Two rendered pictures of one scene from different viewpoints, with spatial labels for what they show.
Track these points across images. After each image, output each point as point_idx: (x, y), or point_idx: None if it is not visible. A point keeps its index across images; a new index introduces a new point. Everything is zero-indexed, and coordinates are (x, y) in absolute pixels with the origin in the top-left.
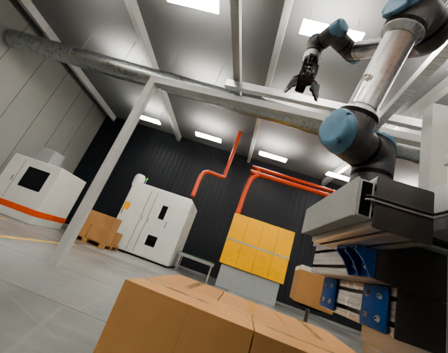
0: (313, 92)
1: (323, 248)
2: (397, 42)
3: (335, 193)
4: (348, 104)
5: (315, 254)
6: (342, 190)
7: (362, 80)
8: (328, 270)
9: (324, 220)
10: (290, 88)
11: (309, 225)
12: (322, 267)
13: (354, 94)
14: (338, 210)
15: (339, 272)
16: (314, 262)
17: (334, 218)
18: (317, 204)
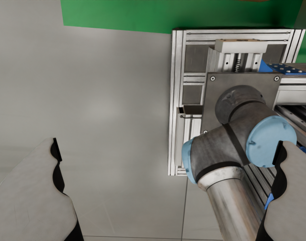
0: (277, 192)
1: (210, 69)
2: None
3: (175, 150)
4: (201, 189)
5: (211, 52)
6: (175, 155)
7: (218, 225)
8: (205, 81)
9: (175, 138)
10: (61, 172)
11: (175, 120)
12: (206, 71)
13: (210, 203)
14: (174, 150)
15: (203, 96)
16: (209, 51)
17: (174, 146)
18: (176, 131)
